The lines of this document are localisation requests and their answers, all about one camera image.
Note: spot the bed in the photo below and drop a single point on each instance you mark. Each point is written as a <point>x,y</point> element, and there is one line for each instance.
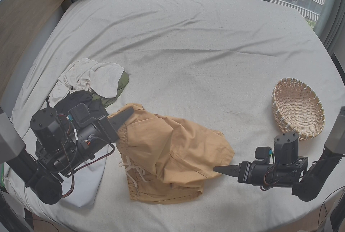
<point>188,36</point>

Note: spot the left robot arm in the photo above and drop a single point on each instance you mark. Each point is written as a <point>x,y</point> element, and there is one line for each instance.
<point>45,128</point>

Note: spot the tan shorts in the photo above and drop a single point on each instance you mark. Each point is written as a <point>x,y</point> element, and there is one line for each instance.
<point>167,144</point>

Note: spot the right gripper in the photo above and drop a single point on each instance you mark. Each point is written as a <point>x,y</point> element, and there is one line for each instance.
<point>253,173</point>

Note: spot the black garment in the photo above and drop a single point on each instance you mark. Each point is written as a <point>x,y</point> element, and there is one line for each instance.
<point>78,97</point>

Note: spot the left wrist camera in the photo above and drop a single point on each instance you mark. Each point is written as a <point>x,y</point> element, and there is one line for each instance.
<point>79,113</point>

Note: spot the round woven basket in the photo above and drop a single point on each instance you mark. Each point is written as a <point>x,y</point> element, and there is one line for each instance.
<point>296,107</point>

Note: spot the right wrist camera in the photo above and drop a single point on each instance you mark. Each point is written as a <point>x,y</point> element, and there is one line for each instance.
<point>262,152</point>

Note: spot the green garment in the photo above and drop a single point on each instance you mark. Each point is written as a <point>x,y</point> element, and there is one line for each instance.
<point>121,85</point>

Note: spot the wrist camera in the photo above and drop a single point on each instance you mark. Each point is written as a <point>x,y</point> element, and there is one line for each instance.
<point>262,152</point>
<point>79,113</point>

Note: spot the white garment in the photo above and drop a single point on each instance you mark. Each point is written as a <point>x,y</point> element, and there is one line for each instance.
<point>105,77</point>

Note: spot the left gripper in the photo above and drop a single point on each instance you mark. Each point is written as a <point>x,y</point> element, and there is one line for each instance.
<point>106,129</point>

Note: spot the pale blue garment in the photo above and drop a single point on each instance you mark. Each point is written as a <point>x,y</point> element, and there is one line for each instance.
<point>86,185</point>

